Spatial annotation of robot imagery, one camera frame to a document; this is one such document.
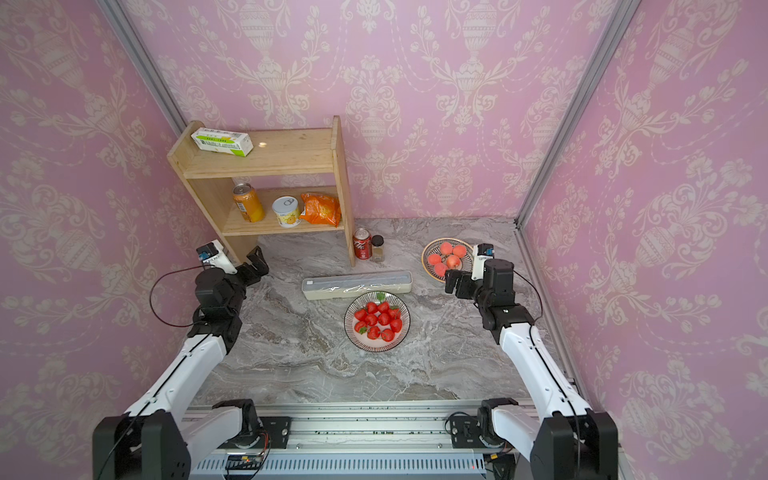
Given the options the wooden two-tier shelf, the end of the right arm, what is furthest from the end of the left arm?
the end of the right arm

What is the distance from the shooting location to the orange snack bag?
2.93ft

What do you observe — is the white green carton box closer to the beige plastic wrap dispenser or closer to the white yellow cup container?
the white yellow cup container
